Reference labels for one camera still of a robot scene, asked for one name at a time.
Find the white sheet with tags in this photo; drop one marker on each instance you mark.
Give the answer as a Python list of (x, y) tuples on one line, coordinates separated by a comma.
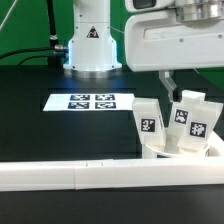
[(89, 102)]

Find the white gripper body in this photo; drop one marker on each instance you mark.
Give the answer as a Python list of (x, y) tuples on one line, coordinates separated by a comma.
[(157, 41)]

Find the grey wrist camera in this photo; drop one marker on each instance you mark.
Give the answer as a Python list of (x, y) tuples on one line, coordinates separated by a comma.
[(134, 6)]

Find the white round stool seat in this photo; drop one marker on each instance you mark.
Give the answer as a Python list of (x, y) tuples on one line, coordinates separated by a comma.
[(171, 149)]

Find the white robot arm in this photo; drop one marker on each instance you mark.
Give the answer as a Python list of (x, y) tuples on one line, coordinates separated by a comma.
[(92, 48)]

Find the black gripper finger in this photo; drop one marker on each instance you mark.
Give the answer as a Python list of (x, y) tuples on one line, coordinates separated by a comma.
[(165, 77)]

